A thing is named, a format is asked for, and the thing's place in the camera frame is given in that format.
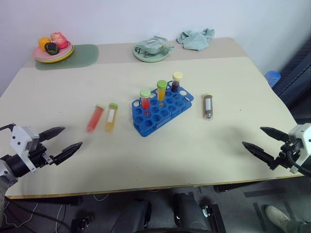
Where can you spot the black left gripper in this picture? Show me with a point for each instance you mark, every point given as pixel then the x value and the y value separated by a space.
pixel 40 155

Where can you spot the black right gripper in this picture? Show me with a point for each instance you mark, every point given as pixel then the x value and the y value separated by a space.
pixel 285 153

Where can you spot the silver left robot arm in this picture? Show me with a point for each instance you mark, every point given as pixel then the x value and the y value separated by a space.
pixel 7 170

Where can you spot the red tube light-green cap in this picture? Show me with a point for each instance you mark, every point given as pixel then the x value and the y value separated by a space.
pixel 94 119
pixel 146 100

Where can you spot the yellow tube green cap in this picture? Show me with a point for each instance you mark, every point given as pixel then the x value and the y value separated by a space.
pixel 111 117

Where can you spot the brown tube tan cap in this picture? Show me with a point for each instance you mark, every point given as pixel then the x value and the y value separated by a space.
pixel 208 106

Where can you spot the blue test tube rack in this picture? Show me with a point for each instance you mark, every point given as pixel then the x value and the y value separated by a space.
pixel 160 116

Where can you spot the dark tube yellow cap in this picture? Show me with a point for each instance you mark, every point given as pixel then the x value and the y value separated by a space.
pixel 176 83

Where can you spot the orange tube green cap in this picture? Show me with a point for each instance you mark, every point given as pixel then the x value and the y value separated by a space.
pixel 161 91

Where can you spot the blue bottle cap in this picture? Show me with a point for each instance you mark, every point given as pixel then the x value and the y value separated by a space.
pixel 272 78

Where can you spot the dark chair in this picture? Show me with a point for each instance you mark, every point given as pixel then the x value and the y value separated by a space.
pixel 297 77

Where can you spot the white shoe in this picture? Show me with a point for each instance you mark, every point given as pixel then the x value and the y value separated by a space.
pixel 275 214

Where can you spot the yellow plate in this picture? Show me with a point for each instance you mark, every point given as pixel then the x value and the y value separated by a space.
pixel 52 61

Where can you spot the green placemat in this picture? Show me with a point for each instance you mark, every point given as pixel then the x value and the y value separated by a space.
pixel 83 57

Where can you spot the light green stacked plate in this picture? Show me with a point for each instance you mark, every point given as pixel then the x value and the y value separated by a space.
pixel 69 54

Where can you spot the dark trouser leg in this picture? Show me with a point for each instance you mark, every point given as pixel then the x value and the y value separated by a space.
pixel 297 227

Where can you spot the pink plate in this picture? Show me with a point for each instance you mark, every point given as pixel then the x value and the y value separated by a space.
pixel 39 54

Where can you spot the dark toy fruit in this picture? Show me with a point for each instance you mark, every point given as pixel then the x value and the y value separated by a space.
pixel 51 48

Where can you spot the red toy fruit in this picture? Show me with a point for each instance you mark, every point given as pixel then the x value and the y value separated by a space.
pixel 62 43

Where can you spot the orange toy fruit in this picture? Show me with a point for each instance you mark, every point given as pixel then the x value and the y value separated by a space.
pixel 43 42

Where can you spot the dark rounded robot leg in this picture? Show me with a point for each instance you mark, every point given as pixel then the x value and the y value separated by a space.
pixel 132 216
pixel 187 208

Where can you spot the pink toy peach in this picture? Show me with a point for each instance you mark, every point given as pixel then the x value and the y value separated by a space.
pixel 56 37

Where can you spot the pale green plate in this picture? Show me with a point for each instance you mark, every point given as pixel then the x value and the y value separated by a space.
pixel 150 57

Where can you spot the crumpled green cloth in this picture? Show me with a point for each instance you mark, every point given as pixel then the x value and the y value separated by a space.
pixel 194 40

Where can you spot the pale green fabric pouch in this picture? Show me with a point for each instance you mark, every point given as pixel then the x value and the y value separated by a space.
pixel 153 44

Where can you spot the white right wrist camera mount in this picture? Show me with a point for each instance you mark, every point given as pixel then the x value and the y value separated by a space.
pixel 302 143

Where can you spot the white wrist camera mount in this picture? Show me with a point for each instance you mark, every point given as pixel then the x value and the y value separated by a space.
pixel 302 143
pixel 22 140

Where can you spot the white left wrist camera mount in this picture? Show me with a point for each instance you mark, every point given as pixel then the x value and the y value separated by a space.
pixel 22 140

